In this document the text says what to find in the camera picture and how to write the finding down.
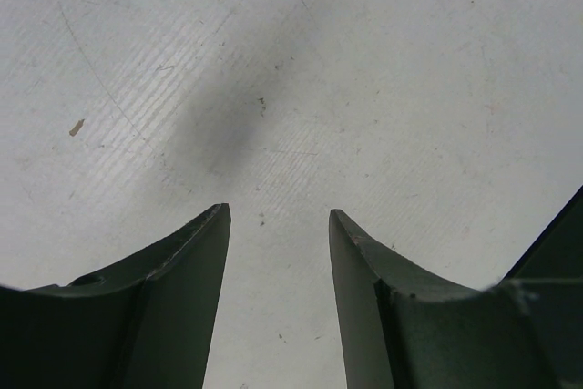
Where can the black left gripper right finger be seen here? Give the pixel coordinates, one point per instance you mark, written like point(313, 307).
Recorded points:
point(403, 326)

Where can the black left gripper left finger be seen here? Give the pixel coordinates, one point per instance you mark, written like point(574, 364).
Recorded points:
point(145, 321)

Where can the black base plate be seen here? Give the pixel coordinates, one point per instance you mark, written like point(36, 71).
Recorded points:
point(549, 278)

